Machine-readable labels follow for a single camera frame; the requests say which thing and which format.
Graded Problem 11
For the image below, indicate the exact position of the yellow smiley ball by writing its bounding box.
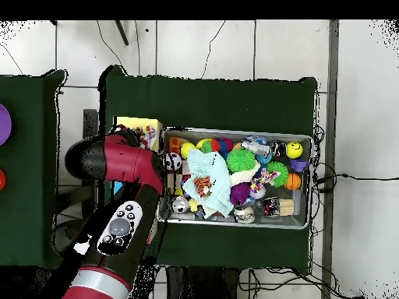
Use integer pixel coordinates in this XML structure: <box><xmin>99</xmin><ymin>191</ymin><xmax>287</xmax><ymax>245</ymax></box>
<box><xmin>285</xmin><ymin>140</ymin><xmax>304</xmax><ymax>160</ymax></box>

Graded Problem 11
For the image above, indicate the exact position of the purple plate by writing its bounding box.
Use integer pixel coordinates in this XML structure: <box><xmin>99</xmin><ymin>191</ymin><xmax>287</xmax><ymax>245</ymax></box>
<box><xmin>0</xmin><ymin>103</ymin><xmax>12</xmax><ymax>146</ymax></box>

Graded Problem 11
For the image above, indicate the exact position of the wooden box with three holes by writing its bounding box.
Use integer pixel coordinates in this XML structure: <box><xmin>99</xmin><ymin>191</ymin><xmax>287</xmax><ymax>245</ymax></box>
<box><xmin>109</xmin><ymin>116</ymin><xmax>164</xmax><ymax>203</ymax></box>

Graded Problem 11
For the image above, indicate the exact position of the small wooden block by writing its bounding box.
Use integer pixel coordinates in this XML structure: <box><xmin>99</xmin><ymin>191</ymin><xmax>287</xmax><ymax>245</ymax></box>
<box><xmin>278</xmin><ymin>199</ymin><xmax>295</xmax><ymax>216</ymax></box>

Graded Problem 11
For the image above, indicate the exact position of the small green spiky ball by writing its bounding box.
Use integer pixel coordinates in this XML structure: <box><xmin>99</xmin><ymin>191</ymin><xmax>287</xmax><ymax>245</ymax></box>
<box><xmin>264</xmin><ymin>160</ymin><xmax>289</xmax><ymax>188</ymax></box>

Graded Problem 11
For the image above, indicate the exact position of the black tripod leg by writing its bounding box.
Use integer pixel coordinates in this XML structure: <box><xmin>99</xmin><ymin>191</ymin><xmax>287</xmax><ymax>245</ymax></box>
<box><xmin>114</xmin><ymin>19</ymin><xmax>129</xmax><ymax>47</ymax></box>

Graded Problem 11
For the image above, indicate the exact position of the black and white soccer ball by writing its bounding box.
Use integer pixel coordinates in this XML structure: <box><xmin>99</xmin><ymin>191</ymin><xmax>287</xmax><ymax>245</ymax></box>
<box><xmin>164</xmin><ymin>152</ymin><xmax>182</xmax><ymax>171</ymax></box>

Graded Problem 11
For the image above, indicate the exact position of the small tiger plush toy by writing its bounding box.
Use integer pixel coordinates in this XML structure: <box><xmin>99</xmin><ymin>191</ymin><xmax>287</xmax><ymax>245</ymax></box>
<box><xmin>193</xmin><ymin>176</ymin><xmax>213</xmax><ymax>197</ymax></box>

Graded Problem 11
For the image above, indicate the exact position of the yellow tennis ball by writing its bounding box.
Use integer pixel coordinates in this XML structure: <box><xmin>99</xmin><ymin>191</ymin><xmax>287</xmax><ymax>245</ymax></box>
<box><xmin>179</xmin><ymin>142</ymin><xmax>196</xmax><ymax>160</ymax></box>

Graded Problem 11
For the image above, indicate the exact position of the large polka dot cloth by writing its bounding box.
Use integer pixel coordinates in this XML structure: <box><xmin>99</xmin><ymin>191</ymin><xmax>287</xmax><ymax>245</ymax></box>
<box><xmin>118</xmin><ymin>123</ymin><xmax>157</xmax><ymax>151</ymax></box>

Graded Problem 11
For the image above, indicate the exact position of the colourful patterned cloth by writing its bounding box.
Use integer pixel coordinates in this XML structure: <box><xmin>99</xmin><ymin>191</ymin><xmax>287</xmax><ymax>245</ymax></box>
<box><xmin>249</xmin><ymin>168</ymin><xmax>281</xmax><ymax>192</ymax></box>

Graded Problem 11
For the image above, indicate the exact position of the black power cable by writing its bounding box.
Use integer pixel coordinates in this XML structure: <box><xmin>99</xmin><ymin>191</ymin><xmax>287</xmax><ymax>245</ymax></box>
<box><xmin>314</xmin><ymin>172</ymin><xmax>399</xmax><ymax>192</ymax></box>

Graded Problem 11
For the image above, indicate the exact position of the black and red can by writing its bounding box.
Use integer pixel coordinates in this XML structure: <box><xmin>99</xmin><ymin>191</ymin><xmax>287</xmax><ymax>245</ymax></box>
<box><xmin>263</xmin><ymin>196</ymin><xmax>281</xmax><ymax>217</ymax></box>

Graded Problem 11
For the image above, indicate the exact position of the silver mesh bin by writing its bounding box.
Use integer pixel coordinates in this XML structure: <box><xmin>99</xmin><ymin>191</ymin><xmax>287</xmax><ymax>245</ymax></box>
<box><xmin>157</xmin><ymin>126</ymin><xmax>313</xmax><ymax>230</ymax></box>

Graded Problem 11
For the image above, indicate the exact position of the dark green tablecloth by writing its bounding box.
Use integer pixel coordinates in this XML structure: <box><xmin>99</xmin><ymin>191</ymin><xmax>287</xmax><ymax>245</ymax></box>
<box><xmin>97</xmin><ymin>65</ymin><xmax>319</xmax><ymax>275</ymax></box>
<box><xmin>0</xmin><ymin>69</ymin><xmax>72</xmax><ymax>269</ymax></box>

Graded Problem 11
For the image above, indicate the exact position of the silver robot toy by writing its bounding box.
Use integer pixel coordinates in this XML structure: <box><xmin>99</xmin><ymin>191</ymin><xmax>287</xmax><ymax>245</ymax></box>
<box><xmin>241</xmin><ymin>139</ymin><xmax>270</xmax><ymax>157</ymax></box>

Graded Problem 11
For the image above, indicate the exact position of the mint green cloth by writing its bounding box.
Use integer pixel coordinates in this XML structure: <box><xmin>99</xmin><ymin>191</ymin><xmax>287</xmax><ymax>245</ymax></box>
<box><xmin>182</xmin><ymin>148</ymin><xmax>235</xmax><ymax>218</ymax></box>

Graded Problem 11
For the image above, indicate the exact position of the black stand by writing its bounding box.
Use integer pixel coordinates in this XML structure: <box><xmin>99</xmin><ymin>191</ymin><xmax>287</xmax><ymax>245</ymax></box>
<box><xmin>56</xmin><ymin>108</ymin><xmax>99</xmax><ymax>220</ymax></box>

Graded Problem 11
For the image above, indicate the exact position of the large green spiky ball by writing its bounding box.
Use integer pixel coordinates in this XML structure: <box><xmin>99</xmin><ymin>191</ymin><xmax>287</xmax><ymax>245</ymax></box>
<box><xmin>225</xmin><ymin>148</ymin><xmax>256</xmax><ymax>174</ymax></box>

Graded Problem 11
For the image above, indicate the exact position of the orange basketball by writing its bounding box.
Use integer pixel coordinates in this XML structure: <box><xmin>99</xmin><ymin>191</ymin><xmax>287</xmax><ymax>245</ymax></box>
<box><xmin>284</xmin><ymin>172</ymin><xmax>302</xmax><ymax>192</ymax></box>

